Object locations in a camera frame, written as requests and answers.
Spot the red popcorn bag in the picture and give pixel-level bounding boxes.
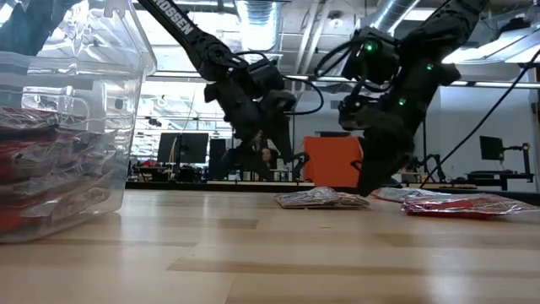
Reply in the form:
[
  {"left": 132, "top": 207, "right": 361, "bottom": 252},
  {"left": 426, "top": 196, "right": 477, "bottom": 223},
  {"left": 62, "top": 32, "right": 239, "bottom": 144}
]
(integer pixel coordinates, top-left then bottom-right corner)
[
  {"left": 400, "top": 193, "right": 540, "bottom": 220},
  {"left": 0, "top": 128, "right": 123, "bottom": 187},
  {"left": 370, "top": 187, "right": 451, "bottom": 204},
  {"left": 273, "top": 186, "right": 371, "bottom": 210}
]

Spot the small black monitor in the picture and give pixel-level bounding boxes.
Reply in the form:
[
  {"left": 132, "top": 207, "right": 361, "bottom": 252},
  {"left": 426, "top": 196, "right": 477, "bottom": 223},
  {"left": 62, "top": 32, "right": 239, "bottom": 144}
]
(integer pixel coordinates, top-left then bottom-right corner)
[{"left": 479, "top": 135, "right": 505, "bottom": 161}]

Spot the silver ventilation duct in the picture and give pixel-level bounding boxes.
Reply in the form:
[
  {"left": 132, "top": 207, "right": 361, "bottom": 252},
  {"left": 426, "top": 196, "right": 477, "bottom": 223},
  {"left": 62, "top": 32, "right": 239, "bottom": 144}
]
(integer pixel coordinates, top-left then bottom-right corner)
[
  {"left": 370, "top": 0, "right": 423, "bottom": 35},
  {"left": 243, "top": 0, "right": 280, "bottom": 50}
]

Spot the black table frame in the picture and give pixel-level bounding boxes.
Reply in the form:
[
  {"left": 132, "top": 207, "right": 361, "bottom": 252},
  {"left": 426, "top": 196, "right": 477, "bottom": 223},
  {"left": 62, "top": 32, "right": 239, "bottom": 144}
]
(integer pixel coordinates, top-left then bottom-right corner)
[{"left": 125, "top": 180, "right": 364, "bottom": 191}]

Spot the black computer tower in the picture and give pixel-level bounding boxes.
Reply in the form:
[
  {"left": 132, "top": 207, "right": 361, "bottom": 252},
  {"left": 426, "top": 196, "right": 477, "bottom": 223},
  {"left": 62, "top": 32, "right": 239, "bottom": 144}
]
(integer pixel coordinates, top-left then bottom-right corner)
[{"left": 209, "top": 138, "right": 228, "bottom": 181}]

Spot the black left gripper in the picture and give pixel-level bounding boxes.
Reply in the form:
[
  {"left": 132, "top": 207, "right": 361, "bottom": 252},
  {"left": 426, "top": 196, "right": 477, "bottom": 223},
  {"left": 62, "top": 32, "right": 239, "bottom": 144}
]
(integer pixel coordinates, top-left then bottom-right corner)
[{"left": 203, "top": 78, "right": 311, "bottom": 182}]

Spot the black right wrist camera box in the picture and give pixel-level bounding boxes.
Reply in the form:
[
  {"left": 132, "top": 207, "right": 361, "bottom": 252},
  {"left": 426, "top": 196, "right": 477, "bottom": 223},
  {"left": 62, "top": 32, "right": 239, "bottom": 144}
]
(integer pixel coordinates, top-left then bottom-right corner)
[{"left": 340, "top": 25, "right": 401, "bottom": 85}]

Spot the long black hanging cable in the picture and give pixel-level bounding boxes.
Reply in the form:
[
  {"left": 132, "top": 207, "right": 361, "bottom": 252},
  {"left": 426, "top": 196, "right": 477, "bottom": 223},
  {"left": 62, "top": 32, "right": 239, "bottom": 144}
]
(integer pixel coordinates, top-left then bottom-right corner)
[{"left": 419, "top": 48, "right": 540, "bottom": 189}]

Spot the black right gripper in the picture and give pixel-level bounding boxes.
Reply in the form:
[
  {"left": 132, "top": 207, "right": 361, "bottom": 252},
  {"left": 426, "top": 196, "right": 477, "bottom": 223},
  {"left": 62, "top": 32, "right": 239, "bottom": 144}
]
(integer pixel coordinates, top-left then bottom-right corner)
[{"left": 337, "top": 93, "right": 417, "bottom": 198}]

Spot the black computer monitor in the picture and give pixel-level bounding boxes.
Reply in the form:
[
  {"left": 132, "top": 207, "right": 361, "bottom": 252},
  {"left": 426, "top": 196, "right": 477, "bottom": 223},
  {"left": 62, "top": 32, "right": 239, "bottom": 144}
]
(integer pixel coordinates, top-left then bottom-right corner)
[{"left": 157, "top": 132, "right": 210, "bottom": 165}]

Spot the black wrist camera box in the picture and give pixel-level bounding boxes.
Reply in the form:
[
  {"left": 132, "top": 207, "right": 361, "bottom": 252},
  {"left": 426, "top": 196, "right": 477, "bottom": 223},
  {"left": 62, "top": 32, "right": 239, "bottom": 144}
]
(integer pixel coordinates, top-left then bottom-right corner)
[
  {"left": 340, "top": 25, "right": 401, "bottom": 85},
  {"left": 246, "top": 57, "right": 287, "bottom": 92}
]

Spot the person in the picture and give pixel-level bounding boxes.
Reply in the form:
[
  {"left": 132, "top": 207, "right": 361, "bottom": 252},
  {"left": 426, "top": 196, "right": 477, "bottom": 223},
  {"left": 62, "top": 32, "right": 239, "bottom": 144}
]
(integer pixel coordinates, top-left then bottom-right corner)
[{"left": 252, "top": 145, "right": 280, "bottom": 171}]

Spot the black left wrist camera cable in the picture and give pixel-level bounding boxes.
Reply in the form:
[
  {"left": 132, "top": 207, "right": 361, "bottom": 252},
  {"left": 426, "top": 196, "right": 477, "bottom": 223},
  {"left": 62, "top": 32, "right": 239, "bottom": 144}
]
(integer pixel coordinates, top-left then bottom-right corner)
[{"left": 284, "top": 74, "right": 325, "bottom": 117}]

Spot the orange cabinet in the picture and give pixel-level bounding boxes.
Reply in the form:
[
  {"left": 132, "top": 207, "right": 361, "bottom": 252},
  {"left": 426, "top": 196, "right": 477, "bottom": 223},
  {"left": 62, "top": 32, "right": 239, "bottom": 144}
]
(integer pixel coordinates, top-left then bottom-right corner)
[{"left": 302, "top": 135, "right": 365, "bottom": 189}]

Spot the ceiling light panel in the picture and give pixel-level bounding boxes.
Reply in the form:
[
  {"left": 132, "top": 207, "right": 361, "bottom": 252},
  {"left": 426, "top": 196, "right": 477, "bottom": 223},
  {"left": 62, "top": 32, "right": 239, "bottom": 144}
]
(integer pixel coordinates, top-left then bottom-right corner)
[{"left": 440, "top": 23, "right": 540, "bottom": 65}]

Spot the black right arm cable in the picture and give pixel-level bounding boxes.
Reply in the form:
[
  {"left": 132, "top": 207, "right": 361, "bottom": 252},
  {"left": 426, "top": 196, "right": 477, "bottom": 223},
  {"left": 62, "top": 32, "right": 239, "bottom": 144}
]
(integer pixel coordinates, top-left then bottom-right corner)
[{"left": 314, "top": 35, "right": 368, "bottom": 94}]

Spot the black desk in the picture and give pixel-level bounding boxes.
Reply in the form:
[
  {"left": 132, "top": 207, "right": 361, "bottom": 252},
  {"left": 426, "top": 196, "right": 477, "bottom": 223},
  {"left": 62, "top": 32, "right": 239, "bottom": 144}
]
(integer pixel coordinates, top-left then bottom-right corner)
[{"left": 466, "top": 170, "right": 536, "bottom": 191}]

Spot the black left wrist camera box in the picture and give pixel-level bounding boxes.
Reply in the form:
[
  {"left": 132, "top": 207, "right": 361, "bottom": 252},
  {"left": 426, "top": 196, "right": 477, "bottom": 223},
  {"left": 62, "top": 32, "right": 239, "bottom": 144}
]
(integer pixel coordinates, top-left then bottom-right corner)
[{"left": 246, "top": 57, "right": 287, "bottom": 92}]

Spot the clear plastic bin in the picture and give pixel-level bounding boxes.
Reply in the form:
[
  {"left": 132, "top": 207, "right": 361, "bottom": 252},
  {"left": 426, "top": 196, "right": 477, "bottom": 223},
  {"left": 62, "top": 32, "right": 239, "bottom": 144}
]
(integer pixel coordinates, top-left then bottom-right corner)
[{"left": 0, "top": 0, "right": 158, "bottom": 245}]

